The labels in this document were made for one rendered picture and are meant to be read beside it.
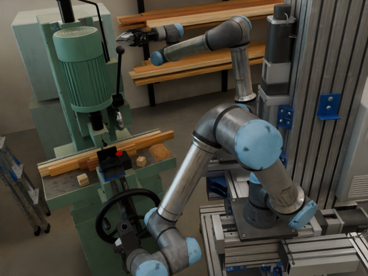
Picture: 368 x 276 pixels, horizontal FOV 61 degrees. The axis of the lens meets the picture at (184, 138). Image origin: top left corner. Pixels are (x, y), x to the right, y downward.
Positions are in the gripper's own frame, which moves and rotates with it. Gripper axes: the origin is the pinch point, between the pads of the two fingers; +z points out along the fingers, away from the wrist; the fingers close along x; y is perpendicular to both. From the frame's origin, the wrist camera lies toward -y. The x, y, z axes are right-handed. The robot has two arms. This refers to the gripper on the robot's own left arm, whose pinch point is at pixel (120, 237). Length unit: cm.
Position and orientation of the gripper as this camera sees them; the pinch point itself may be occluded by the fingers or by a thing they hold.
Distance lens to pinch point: 120.6
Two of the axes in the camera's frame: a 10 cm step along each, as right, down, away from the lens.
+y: 2.7, 9.6, 0.7
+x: 8.7, -2.7, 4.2
